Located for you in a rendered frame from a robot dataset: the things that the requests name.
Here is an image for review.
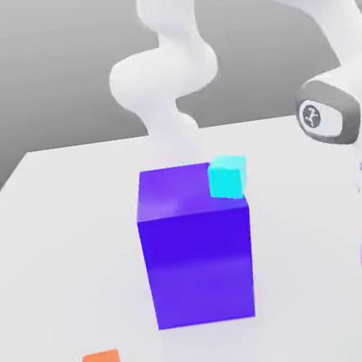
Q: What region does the small cyan cube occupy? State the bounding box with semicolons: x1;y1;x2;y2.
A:
204;151;253;205

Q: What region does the large purple box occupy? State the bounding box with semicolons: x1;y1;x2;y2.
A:
129;157;265;332

